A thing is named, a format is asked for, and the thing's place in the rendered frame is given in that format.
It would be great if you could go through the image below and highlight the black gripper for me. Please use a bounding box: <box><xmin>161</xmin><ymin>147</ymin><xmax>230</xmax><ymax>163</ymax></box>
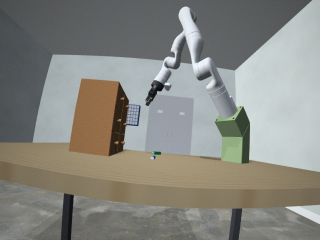
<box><xmin>145</xmin><ymin>80</ymin><xmax>164</xmax><ymax>106</ymax></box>

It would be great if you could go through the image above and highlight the small brown wooden chest of drawers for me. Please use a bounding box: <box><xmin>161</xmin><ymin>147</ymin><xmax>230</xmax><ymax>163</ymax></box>
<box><xmin>69</xmin><ymin>78</ymin><xmax>129</xmax><ymax>157</ymax></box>

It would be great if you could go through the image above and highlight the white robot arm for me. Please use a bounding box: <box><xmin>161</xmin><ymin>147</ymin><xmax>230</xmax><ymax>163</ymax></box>
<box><xmin>154</xmin><ymin>6</ymin><xmax>238</xmax><ymax>119</ymax></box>

